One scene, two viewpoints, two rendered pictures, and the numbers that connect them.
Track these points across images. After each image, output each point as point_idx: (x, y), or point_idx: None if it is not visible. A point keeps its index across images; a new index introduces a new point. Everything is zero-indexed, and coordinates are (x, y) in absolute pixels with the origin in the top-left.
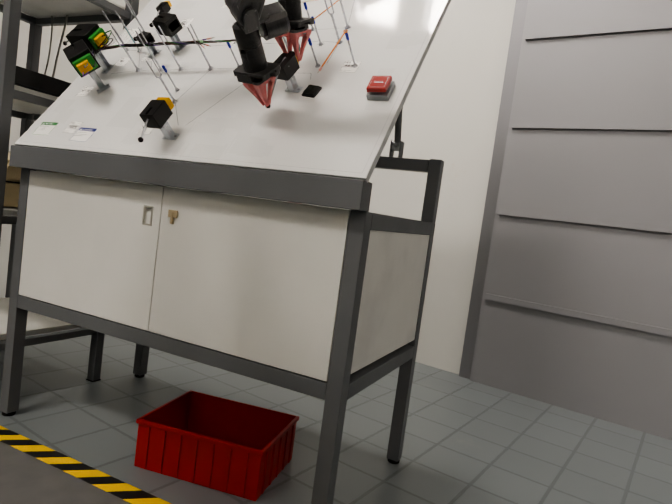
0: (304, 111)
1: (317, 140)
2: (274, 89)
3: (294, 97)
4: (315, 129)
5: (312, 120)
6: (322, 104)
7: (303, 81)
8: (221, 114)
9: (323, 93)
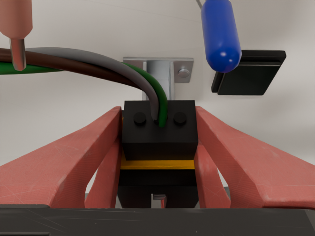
0: (248, 121)
1: (307, 157)
2: (75, 79)
3: (185, 94)
4: (296, 145)
5: (282, 134)
6: (302, 100)
7: (173, 29)
8: (15, 150)
9: (296, 68)
